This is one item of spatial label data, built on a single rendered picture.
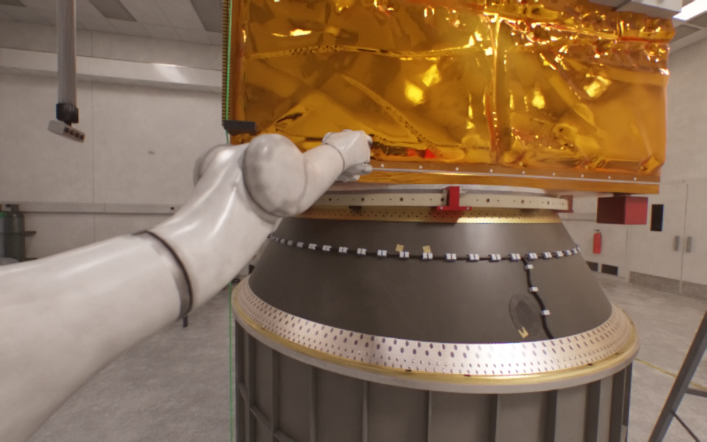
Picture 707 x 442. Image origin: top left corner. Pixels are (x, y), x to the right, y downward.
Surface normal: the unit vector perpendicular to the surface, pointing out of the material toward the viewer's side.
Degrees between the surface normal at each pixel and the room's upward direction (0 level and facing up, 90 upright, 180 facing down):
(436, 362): 43
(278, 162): 83
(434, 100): 86
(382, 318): 62
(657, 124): 90
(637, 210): 90
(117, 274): 57
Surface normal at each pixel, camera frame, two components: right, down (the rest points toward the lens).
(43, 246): 0.20, 0.04
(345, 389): -0.37, 0.03
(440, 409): -0.12, 0.04
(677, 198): -0.98, -0.01
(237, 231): 0.92, -0.11
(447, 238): -0.04, -0.44
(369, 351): -0.19, -0.71
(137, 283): 0.82, -0.33
